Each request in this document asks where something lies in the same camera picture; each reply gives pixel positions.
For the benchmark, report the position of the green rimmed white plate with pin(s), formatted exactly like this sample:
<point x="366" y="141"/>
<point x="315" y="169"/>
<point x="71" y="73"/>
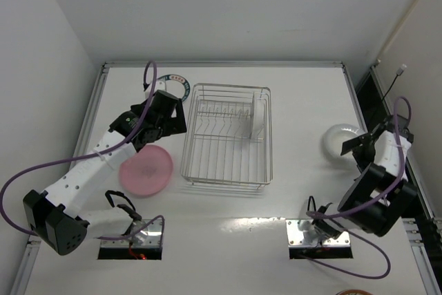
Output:
<point x="178" y="79"/>

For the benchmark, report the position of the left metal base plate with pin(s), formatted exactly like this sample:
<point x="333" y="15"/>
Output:
<point x="150" y="236"/>

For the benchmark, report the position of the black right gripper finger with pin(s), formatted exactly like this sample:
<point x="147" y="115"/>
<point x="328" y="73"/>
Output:
<point x="387" y="125"/>
<point x="355" y="145"/>

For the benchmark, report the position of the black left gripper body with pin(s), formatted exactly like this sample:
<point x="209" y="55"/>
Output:
<point x="171" y="115"/>

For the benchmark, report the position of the metal wire dish rack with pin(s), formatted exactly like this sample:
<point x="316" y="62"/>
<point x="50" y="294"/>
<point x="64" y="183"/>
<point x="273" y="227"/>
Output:
<point x="218" y="149"/>

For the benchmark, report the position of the metal base plate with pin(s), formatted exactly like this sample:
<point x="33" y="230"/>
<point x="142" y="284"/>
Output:
<point x="302" y="234"/>
<point x="150" y="236"/>

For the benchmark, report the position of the pink plastic plate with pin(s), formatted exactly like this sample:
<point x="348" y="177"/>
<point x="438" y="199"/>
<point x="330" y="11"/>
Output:
<point x="146" y="173"/>

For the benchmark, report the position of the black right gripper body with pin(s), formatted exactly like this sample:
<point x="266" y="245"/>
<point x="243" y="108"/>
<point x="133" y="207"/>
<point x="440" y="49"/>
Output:
<point x="363" y="142"/>

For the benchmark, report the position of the brown patterned plate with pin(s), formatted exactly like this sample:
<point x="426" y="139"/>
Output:
<point x="353" y="292"/>

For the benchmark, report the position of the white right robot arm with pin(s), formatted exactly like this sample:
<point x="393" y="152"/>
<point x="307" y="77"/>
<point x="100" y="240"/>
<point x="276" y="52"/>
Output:
<point x="380" y="193"/>

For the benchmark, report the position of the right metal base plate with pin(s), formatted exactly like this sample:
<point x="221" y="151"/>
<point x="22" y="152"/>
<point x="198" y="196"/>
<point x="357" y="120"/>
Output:
<point x="302" y="234"/>

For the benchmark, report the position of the white deep bowl plate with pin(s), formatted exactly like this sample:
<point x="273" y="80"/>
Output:
<point x="332" y="142"/>

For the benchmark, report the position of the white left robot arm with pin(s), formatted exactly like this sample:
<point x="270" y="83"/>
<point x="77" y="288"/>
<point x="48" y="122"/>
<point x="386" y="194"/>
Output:
<point x="56" y="214"/>

